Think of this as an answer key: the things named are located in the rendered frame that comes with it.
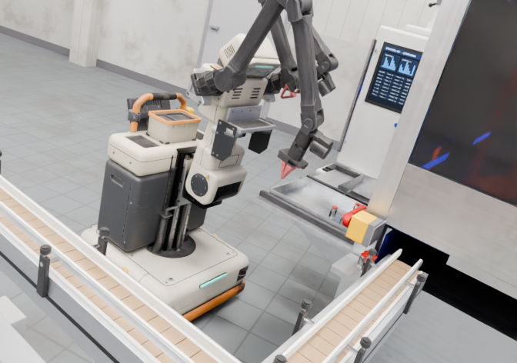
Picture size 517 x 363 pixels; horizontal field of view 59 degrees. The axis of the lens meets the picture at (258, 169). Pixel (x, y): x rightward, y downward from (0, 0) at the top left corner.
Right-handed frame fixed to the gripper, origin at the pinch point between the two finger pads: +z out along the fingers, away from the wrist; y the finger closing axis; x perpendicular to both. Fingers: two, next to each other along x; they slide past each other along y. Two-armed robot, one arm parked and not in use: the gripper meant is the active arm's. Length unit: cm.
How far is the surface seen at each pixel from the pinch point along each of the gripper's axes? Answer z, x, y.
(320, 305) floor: 90, 83, 25
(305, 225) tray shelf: 3.7, -10.8, 20.1
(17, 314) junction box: 48, -80, -19
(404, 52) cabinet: -51, 87, -11
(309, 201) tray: 4.7, 7.6, 11.0
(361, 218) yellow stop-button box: -15.3, -20.8, 35.9
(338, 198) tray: 1.7, 19.7, 16.7
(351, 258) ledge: -0.6, -16.3, 39.1
